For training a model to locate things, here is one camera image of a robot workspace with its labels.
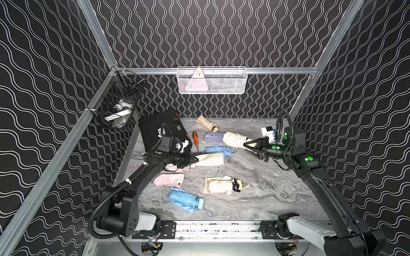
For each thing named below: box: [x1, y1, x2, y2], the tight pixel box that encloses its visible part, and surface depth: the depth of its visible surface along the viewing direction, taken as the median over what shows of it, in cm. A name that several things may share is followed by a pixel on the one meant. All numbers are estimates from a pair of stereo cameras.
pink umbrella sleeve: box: [153, 173, 185, 189], surface depth 88 cm
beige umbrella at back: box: [195, 113, 220, 133], surface depth 115 cm
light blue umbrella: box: [168, 186, 205, 213], surface depth 81 cm
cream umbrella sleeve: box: [194, 152, 225, 167], surface depth 83 cm
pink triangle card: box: [185, 67, 208, 92], surface depth 92 cm
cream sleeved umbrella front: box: [222, 131, 259, 149], surface depth 73 cm
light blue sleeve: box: [203, 145, 233, 158], surface depth 100 cm
